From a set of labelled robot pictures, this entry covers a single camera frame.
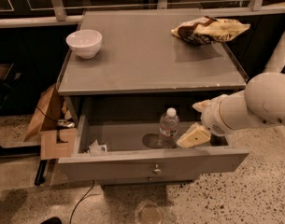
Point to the clear plastic water bottle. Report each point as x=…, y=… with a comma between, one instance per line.
x=168, y=128

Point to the round metal drawer knob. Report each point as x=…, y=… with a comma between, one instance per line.
x=157, y=170

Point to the grey nightstand cabinet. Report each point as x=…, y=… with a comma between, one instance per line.
x=139, y=57

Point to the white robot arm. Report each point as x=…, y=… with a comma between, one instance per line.
x=261, y=104

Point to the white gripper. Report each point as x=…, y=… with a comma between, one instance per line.
x=211, y=118

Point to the brown yellow snack bag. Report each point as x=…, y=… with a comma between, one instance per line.
x=207, y=30

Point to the metal window railing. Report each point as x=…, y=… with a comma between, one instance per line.
x=142, y=6

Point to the open grey top drawer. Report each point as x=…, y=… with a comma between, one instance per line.
x=129, y=127

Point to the black chair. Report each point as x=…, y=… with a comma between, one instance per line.
x=9, y=77

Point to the white ceramic bowl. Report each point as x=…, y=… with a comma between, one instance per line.
x=85, y=43

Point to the crumpled white paper scrap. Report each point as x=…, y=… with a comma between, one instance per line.
x=96, y=148

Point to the brown cardboard box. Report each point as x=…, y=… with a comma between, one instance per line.
x=55, y=142

